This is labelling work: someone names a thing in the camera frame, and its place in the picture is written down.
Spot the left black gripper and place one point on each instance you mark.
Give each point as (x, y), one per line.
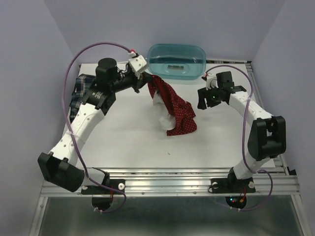
(142, 81)

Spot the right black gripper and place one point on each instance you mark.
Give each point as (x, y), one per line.
(202, 94)

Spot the red polka dot skirt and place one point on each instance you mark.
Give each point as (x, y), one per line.
(176, 116)

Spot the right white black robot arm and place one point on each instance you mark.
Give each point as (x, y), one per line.
(267, 138)

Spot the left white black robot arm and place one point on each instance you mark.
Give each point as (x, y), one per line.
(59, 165)

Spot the teal plastic tub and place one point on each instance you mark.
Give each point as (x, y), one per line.
(176, 61)

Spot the blue plaid folded skirt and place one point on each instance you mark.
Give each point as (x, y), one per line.
(81, 86)

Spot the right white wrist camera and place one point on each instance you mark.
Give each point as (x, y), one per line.
(211, 81)

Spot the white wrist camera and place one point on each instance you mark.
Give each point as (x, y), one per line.
(138, 64)
(211, 81)

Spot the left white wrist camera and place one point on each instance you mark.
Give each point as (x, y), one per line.
(138, 64)

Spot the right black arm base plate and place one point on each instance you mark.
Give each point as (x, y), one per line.
(235, 190)

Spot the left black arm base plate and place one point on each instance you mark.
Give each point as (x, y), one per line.
(108, 195)

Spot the aluminium rail frame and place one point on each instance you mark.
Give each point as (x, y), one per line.
(167, 177)

